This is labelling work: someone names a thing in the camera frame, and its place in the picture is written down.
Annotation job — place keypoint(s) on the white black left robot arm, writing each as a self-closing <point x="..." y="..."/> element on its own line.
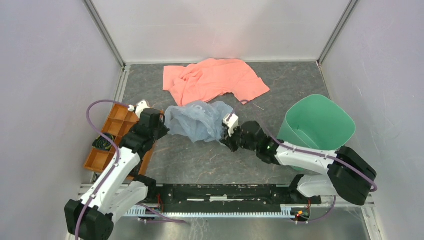
<point x="94" y="215"/>

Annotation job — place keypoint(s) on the green trash bin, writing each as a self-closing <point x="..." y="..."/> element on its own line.
<point x="312" y="130"/>

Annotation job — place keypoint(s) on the orange wooden divided tray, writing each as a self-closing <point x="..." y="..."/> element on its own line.
<point x="118" y="123"/>

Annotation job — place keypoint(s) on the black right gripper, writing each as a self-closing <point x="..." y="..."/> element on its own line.
<point x="228" y="141"/>

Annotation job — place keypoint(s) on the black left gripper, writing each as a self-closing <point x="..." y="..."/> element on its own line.
<point x="164" y="130"/>

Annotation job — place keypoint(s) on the white cable duct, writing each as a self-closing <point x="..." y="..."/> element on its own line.
<point x="282" y="212"/>

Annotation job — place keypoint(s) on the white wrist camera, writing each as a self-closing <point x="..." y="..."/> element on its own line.
<point x="139" y="107"/>
<point x="230" y="122"/>

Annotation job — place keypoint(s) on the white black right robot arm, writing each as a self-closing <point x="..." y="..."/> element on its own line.
<point x="341" y="172"/>

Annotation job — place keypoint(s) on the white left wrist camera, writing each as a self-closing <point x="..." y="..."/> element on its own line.
<point x="139" y="107"/>

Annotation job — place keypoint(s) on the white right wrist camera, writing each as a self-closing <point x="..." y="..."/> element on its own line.
<point x="230" y="122"/>

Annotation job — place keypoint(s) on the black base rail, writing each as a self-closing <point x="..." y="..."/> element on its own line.
<point x="226" y="198"/>

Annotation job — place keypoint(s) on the pink cloth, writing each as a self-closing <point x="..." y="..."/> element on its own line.
<point x="211" y="78"/>

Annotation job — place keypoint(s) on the translucent blue trash bag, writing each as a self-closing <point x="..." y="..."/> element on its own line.
<point x="198" y="120"/>

